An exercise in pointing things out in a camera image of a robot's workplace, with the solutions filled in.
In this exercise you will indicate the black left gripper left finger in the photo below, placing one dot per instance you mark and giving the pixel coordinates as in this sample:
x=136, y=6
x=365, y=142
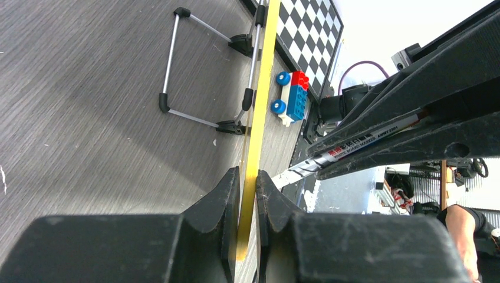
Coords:
x=197, y=245

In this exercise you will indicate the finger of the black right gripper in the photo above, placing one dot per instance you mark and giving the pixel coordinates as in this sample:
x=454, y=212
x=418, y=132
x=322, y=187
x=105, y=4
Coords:
x=468, y=61
x=473, y=138

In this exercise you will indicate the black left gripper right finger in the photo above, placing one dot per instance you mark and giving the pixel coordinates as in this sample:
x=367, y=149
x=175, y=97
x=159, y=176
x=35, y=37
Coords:
x=296, y=246

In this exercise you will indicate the yellow framed whiteboard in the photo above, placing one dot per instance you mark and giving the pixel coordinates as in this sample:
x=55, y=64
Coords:
x=257, y=132

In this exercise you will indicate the brown whiteboard marker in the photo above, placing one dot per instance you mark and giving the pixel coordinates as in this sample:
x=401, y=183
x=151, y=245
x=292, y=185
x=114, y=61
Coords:
x=314, y=164

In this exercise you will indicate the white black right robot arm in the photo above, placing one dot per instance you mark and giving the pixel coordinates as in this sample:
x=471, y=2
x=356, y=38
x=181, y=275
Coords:
x=444, y=105

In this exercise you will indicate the person forearm in background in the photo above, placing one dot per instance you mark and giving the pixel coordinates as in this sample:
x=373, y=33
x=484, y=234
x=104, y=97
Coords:
x=476, y=240

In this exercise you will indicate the metal whiteboard stand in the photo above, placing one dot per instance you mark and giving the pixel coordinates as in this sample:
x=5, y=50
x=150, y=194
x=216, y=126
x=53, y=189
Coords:
x=219, y=71

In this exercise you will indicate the blue red toy car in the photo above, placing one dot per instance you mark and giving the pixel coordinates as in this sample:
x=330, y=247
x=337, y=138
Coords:
x=290, y=107

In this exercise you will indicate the black white checkerboard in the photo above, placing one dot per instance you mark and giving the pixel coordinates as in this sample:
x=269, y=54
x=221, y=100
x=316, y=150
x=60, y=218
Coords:
x=308, y=35

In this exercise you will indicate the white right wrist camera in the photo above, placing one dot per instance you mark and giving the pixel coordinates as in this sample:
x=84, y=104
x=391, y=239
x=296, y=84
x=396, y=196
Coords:
x=406, y=57

